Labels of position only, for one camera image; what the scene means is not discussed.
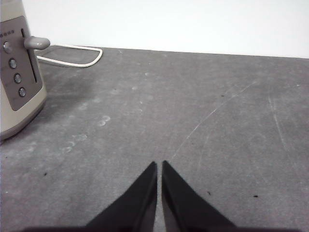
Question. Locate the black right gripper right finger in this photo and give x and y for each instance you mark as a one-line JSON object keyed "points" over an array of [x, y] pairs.
{"points": [[186, 207]]}

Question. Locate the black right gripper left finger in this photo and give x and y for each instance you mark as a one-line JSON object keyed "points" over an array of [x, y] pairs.
{"points": [[135, 205]]}

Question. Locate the cream two-slot toaster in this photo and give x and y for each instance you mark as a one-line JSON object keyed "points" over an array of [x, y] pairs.
{"points": [[17, 72]]}

